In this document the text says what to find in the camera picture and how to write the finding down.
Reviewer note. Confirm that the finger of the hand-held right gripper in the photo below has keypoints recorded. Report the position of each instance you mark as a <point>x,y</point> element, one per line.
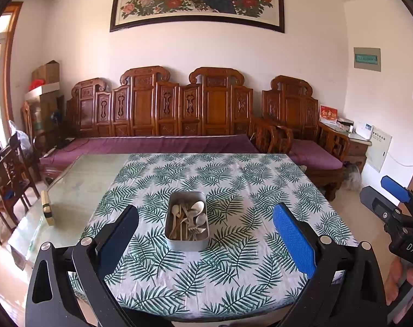
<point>376,201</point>
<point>393,187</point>

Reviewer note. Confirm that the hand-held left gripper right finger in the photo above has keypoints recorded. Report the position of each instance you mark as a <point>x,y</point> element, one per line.
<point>293,242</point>

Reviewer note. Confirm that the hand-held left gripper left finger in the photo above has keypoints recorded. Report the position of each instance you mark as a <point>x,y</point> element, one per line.
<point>119,238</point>

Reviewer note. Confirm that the beige spoon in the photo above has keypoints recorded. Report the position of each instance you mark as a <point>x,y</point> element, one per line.
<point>175,208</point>

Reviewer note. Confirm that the rectangular metal tray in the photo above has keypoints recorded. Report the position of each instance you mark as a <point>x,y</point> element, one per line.
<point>186,245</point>

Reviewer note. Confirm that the person's right hand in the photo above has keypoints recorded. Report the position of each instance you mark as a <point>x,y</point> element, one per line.
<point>393,279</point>

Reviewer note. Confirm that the grey plastic bag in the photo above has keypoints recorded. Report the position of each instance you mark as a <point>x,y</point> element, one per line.
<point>352,177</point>

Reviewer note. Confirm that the wooden side table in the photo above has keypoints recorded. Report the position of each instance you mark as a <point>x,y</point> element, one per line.
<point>356,150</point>

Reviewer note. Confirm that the white desk phone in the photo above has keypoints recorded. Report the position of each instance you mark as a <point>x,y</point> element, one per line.
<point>365,130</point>

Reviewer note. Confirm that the square purple armchair cushion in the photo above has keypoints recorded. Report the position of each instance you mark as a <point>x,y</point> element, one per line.
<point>315,155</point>

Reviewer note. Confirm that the green leaf print tablecloth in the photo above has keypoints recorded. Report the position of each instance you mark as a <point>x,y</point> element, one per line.
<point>227,184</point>

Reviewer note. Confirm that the long purple sofa cushion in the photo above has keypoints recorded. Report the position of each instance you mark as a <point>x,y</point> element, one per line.
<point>141,148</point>

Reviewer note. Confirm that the red desk calendar card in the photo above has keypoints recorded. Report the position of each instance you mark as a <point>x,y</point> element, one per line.
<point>328,114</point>

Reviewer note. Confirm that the carved wooden armchair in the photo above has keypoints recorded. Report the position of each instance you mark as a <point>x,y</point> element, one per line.
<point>295,109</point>

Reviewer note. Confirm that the carved wooden dining chair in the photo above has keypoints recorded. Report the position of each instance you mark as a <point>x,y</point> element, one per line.
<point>12,173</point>

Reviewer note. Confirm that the carved wooden sofa bench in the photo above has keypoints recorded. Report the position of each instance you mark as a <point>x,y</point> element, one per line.
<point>145,109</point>

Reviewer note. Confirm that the black standing fan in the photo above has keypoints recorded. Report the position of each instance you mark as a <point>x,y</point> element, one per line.
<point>57,117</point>

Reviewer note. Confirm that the clear plastic bag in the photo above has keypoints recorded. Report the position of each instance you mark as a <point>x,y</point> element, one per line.
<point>21,138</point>

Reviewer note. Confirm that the flat white box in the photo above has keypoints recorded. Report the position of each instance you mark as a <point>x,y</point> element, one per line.
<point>43,90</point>

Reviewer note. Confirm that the open brown cardboard box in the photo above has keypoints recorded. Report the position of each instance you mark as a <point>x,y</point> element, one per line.
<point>45,71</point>

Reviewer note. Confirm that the framed peacock flower painting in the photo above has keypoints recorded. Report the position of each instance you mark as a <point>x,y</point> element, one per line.
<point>193,0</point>

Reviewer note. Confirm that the white wall distribution box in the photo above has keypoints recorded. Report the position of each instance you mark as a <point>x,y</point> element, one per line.
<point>379,150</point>

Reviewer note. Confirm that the grey wall panel green label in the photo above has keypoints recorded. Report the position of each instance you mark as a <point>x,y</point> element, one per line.
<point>367,59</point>

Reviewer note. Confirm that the wooden door frame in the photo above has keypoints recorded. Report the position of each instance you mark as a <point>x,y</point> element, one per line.
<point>12,58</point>

